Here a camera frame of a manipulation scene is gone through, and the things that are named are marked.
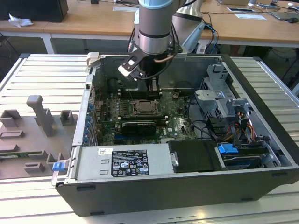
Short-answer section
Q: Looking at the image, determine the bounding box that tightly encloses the metal socket cover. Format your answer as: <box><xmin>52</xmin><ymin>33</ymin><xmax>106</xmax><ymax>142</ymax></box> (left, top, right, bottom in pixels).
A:
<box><xmin>132</xmin><ymin>99</ymin><xmax>163</xmax><ymax>115</ymax></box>

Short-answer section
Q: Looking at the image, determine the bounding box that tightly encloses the CPU socket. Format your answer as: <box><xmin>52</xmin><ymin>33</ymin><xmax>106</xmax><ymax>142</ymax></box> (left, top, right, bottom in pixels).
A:
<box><xmin>130</xmin><ymin>99</ymin><xmax>164</xmax><ymax>117</ymax></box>

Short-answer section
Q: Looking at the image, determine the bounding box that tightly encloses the blue expansion slot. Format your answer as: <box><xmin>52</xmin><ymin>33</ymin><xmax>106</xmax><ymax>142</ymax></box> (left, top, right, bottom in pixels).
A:
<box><xmin>114</xmin><ymin>133</ymin><xmax>141</xmax><ymax>142</ymax></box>

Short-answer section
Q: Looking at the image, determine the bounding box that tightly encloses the black graphics card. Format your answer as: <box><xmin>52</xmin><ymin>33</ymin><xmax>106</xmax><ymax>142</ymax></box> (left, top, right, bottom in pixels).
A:
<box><xmin>121</xmin><ymin>120</ymin><xmax>157</xmax><ymax>137</ymax></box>

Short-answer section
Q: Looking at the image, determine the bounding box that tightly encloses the green motherboard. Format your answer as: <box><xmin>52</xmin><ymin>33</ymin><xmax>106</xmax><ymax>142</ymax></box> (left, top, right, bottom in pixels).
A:
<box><xmin>93</xmin><ymin>88</ymin><xmax>201</xmax><ymax>145</ymax></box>

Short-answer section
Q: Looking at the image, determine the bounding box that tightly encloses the silver metal drive cage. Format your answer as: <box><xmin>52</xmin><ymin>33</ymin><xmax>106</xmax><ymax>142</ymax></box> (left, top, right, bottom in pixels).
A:
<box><xmin>194</xmin><ymin>63</ymin><xmax>254</xmax><ymax>120</ymax></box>

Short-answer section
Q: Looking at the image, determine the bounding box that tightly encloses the grey plastic case latch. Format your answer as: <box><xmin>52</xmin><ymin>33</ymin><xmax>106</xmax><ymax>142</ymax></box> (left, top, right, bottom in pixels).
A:
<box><xmin>85</xmin><ymin>51</ymin><xmax>101</xmax><ymax>69</ymax></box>

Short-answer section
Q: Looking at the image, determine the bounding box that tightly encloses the black plastic shroud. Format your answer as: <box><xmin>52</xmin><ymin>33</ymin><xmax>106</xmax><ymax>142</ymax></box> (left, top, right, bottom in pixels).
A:
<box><xmin>167</xmin><ymin>140</ymin><xmax>224</xmax><ymax>174</ymax></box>

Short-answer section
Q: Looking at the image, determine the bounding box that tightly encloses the hard disk in blue carrier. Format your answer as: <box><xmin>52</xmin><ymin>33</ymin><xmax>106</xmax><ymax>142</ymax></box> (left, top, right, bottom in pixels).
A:
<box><xmin>216</xmin><ymin>142</ymin><xmax>269</xmax><ymax>170</ymax></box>

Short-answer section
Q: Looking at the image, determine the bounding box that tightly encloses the silver power supply unit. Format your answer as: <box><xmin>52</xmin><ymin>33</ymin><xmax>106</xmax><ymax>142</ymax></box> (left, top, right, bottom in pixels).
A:
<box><xmin>75</xmin><ymin>142</ymin><xmax>175</xmax><ymax>181</ymax></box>

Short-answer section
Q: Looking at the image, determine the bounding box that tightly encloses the cardboard box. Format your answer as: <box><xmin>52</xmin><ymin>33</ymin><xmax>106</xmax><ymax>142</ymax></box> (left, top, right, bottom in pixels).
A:
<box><xmin>221</xmin><ymin>0</ymin><xmax>249</xmax><ymax>6</ymax></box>

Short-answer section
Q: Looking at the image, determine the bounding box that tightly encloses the flat tablet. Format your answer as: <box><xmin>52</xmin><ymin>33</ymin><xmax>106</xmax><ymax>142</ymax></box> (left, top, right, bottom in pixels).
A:
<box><xmin>228</xmin><ymin>7</ymin><xmax>255</xmax><ymax>13</ymax></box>

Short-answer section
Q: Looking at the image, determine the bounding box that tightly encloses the white paper sheet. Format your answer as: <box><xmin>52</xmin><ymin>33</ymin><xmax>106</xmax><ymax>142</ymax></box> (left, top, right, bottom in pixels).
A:
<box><xmin>234</xmin><ymin>13</ymin><xmax>267</xmax><ymax>21</ymax></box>

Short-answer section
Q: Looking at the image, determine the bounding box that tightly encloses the grey parts rack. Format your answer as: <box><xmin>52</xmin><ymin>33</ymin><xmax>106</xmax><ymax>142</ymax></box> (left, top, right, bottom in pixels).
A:
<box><xmin>0</xmin><ymin>94</ymin><xmax>79</xmax><ymax>180</ymax></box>

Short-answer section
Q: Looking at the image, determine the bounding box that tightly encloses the black open PC case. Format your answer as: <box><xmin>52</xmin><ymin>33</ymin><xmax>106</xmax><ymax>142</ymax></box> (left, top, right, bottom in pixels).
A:
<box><xmin>51</xmin><ymin>51</ymin><xmax>299</xmax><ymax>217</ymax></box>

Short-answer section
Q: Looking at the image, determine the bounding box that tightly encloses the blue plastic clip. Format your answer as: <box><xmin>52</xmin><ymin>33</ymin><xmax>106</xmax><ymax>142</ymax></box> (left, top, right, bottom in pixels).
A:
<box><xmin>52</xmin><ymin>162</ymin><xmax>65</xmax><ymax>173</ymax></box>

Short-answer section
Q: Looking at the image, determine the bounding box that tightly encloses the black box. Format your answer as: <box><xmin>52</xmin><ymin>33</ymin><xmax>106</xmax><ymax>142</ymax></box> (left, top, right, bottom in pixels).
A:
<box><xmin>0</xmin><ymin>0</ymin><xmax>69</xmax><ymax>23</ymax></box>

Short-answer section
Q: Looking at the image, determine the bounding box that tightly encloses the crumpled white paper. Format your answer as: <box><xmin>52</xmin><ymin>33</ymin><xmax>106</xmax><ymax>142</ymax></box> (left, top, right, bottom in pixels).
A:
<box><xmin>8</xmin><ymin>13</ymin><xmax>34</xmax><ymax>28</ymax></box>

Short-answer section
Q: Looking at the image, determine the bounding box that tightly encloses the grey laptop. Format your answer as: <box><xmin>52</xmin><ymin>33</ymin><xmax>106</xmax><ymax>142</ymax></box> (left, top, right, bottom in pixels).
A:
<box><xmin>270</xmin><ymin>10</ymin><xmax>299</xmax><ymax>21</ymax></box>

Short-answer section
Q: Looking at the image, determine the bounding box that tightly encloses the green RAM stick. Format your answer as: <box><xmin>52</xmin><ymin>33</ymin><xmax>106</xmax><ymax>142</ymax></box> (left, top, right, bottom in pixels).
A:
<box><xmin>0</xmin><ymin>151</ymin><xmax>44</xmax><ymax>157</ymax></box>

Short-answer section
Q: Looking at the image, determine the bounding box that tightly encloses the copper coloured wrist cable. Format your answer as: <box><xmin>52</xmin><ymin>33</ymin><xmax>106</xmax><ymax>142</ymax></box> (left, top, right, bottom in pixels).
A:
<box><xmin>153</xmin><ymin>52</ymin><xmax>176</xmax><ymax>64</ymax></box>

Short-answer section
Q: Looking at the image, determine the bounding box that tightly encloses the black camera bracket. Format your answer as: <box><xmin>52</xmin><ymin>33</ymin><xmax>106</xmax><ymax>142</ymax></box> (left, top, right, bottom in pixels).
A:
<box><xmin>120</xmin><ymin>49</ymin><xmax>151</xmax><ymax>70</ymax></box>

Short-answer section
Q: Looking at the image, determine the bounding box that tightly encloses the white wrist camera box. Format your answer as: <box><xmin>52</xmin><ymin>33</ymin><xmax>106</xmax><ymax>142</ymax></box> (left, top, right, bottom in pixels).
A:
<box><xmin>118</xmin><ymin>59</ymin><xmax>141</xmax><ymax>78</ymax></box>

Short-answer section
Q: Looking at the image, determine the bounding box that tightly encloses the grey desk cable port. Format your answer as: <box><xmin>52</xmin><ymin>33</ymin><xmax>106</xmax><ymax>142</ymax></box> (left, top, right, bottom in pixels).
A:
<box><xmin>112</xmin><ymin>6</ymin><xmax>138</xmax><ymax>13</ymax></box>

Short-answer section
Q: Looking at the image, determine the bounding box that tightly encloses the blue cable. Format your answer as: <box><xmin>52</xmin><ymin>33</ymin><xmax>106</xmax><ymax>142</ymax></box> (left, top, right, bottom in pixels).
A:
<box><xmin>208</xmin><ymin>22</ymin><xmax>220</xmax><ymax>54</ymax></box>

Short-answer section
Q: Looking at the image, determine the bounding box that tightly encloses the black wire bundle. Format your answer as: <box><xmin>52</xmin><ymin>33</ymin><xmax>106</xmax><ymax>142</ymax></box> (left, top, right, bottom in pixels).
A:
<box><xmin>186</xmin><ymin>95</ymin><xmax>236</xmax><ymax>147</ymax></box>

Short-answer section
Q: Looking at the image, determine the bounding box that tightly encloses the coloured wire bundle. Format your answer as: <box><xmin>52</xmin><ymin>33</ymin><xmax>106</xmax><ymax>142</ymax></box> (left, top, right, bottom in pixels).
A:
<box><xmin>235</xmin><ymin>111</ymin><xmax>256</xmax><ymax>142</ymax></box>

